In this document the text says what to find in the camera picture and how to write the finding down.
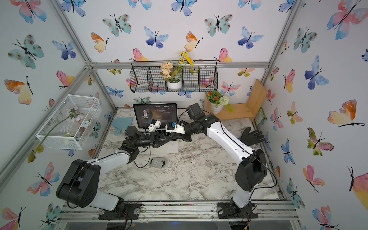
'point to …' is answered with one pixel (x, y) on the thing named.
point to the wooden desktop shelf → (256, 97)
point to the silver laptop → (143, 113)
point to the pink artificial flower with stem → (73, 113)
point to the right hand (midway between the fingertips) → (175, 132)
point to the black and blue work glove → (254, 137)
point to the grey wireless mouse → (158, 162)
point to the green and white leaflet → (260, 117)
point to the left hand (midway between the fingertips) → (171, 140)
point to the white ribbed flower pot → (215, 110)
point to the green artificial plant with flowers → (216, 98)
